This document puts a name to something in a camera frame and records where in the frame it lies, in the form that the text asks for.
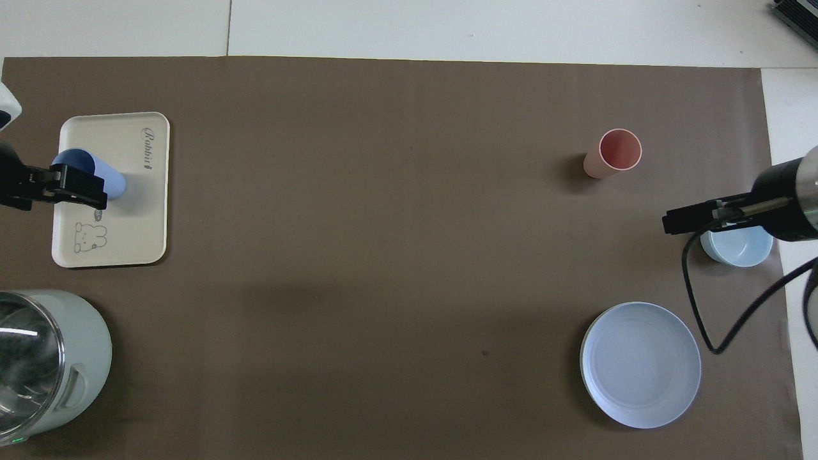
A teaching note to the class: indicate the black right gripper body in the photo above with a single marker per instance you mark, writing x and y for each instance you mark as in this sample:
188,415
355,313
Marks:
776,201

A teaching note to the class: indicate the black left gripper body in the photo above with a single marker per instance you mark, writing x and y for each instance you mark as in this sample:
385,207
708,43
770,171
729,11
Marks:
22,185

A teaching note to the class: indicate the dark grey ribbed device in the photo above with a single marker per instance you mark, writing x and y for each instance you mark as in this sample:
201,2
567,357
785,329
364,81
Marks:
799,18

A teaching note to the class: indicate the mint green electric pot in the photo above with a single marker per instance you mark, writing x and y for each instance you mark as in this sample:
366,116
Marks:
86,345

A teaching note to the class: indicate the blue plastic cup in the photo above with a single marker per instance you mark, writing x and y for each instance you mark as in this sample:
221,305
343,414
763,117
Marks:
80,158

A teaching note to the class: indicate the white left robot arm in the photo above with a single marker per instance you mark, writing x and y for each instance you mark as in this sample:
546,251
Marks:
6,108

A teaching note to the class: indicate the pink plastic cup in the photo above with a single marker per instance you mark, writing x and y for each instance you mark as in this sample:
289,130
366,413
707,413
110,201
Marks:
620,150

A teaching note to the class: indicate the cream rabbit print tray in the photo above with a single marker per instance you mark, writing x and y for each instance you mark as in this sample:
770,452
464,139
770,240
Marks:
134,223

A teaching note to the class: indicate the brown paper table mat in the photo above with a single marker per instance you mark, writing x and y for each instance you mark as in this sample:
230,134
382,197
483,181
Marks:
383,255

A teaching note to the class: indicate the lavender blue plate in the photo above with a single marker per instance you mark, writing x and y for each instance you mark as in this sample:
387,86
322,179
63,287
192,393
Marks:
642,364

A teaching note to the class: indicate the light blue bowl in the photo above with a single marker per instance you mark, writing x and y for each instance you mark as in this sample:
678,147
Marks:
741,248

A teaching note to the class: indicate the glass pot lid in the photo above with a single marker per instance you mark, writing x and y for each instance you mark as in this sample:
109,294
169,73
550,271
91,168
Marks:
29,364

